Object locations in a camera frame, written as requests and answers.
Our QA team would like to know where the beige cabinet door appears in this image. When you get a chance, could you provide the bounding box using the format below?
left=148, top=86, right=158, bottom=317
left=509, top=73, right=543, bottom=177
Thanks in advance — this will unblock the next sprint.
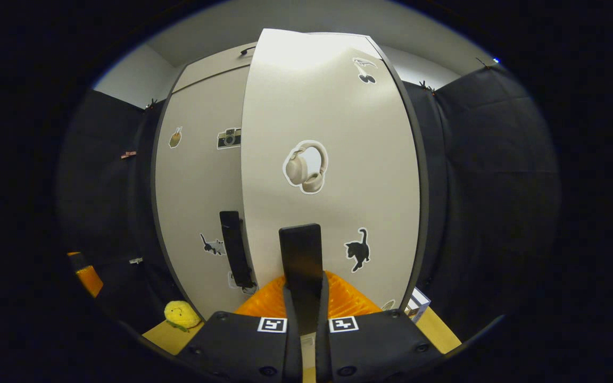
left=154, top=65, right=254, bottom=320
left=240, top=28, right=421, bottom=314

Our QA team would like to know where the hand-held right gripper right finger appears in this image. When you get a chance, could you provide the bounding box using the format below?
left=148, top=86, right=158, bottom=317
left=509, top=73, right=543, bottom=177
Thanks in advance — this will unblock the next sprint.
left=314, top=271, right=448, bottom=383

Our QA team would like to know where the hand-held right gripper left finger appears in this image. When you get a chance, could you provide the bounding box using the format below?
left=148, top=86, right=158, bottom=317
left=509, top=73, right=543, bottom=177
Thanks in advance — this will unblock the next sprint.
left=176, top=274, right=304, bottom=383

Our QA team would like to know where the black door handle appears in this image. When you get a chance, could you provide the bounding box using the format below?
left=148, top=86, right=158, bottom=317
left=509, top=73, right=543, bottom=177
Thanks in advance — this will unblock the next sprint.
left=279, top=223, right=323, bottom=336
left=219, top=211, right=256, bottom=290

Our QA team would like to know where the beige cabinet drawer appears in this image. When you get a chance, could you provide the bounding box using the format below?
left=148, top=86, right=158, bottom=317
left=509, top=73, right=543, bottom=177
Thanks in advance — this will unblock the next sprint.
left=171, top=43, right=258, bottom=94

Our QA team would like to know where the beige double-door shoe cabinet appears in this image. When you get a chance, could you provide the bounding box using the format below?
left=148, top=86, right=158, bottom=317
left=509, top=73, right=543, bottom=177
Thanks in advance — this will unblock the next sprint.
left=150, top=32, right=429, bottom=320

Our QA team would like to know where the yellow plush toy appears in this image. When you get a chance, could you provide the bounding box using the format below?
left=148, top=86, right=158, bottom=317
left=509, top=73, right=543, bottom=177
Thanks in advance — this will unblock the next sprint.
left=164, top=301, right=202, bottom=331

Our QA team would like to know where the blue spine book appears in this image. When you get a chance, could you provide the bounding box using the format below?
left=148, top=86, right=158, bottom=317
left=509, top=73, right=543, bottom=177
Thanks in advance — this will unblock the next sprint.
left=416, top=287, right=431, bottom=319

